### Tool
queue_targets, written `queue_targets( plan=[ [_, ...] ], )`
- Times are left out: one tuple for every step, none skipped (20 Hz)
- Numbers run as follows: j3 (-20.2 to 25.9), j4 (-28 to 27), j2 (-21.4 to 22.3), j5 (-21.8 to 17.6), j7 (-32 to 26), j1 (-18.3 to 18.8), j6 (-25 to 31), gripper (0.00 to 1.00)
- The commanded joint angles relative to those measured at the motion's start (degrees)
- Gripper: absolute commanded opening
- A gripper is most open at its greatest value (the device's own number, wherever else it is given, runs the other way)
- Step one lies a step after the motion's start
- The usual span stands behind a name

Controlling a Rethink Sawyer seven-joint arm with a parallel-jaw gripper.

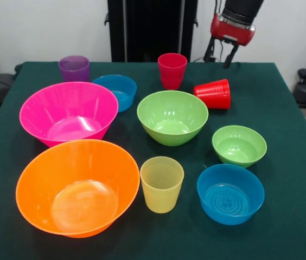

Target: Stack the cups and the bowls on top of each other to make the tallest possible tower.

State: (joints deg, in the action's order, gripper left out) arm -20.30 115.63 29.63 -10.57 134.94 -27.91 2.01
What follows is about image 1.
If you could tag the dark green table cloth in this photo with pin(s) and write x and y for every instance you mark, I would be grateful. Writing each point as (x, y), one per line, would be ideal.
(264, 216)

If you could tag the purple plastic cup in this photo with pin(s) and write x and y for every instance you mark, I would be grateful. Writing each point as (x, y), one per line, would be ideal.
(74, 71)

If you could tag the crimson pink plastic cup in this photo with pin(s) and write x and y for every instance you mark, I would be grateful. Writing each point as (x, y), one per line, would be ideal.
(172, 75)

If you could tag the orange plastic bowl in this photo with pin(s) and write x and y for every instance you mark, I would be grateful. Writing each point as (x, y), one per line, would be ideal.
(77, 189)

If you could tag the small green plastic bowl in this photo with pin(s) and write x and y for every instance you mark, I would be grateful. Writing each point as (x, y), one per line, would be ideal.
(238, 149)

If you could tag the red plastic cup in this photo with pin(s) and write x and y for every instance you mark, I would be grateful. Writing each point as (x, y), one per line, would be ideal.
(215, 94)

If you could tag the large pink plastic bowl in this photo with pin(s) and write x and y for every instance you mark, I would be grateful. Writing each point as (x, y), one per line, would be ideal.
(69, 116)

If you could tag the yellow plastic cup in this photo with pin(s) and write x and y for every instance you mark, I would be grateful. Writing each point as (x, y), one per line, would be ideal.
(161, 195)

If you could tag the blue plastic bowl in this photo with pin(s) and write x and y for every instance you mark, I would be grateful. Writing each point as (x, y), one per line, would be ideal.
(230, 197)
(123, 89)

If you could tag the large green plastic bowl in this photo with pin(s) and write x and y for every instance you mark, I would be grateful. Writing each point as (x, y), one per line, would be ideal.
(172, 122)

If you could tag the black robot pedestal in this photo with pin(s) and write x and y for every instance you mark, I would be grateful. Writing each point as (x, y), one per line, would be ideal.
(153, 29)

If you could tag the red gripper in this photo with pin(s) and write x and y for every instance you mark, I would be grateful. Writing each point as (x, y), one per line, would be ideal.
(231, 31)

